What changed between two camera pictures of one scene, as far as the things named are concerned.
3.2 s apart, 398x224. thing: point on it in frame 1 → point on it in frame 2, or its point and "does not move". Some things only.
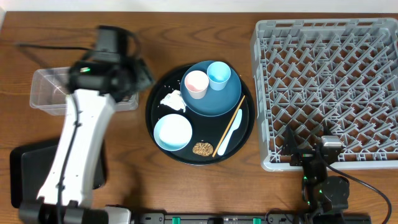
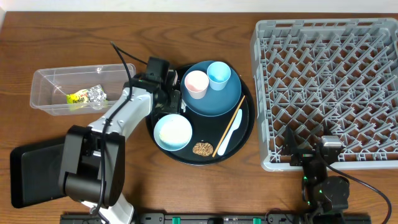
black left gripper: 143,78 → 173,104
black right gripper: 290,147 does not move
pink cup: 196,82 does not move
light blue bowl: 172,132 does not move
